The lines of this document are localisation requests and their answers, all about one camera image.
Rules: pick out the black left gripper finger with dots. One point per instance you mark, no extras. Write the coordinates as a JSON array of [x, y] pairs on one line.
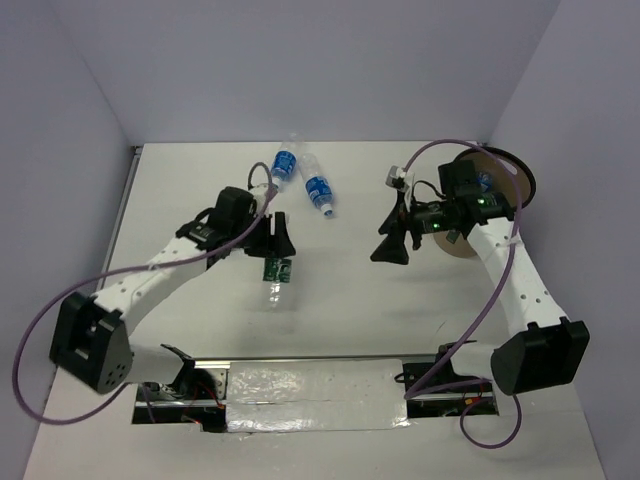
[[280, 243], [257, 242]]

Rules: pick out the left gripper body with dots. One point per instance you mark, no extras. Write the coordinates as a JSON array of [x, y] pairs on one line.
[[237, 227]]

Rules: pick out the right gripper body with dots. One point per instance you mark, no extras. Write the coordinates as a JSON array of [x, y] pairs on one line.
[[429, 217]]

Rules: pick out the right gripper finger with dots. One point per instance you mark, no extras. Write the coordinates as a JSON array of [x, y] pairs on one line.
[[392, 248], [392, 219]]

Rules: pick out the green label plastic bottle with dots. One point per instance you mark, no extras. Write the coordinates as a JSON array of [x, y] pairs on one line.
[[276, 280]]

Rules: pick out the tan cylindrical bin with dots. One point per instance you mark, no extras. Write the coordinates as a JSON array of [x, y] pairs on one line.
[[500, 182]]

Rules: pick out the Pocari Sweat plastic bottle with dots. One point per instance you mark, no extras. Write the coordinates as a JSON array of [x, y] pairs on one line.
[[316, 184]]

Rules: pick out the dark blue label bottle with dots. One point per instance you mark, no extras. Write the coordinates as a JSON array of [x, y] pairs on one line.
[[285, 160]]

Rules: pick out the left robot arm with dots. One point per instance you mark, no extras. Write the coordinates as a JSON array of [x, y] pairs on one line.
[[91, 337]]

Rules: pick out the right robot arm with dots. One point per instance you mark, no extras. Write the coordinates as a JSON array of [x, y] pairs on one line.
[[544, 348]]

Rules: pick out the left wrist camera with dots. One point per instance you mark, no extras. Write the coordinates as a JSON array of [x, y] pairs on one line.
[[262, 192]]

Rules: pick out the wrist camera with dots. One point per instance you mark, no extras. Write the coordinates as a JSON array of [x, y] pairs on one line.
[[262, 192], [399, 179]]

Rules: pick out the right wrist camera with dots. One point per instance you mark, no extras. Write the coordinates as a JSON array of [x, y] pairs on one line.
[[399, 179]]

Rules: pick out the aluminium mounting rail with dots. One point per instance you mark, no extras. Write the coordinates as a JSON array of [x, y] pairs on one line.
[[203, 404]]

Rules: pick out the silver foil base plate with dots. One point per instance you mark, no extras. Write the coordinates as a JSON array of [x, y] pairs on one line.
[[306, 396]]

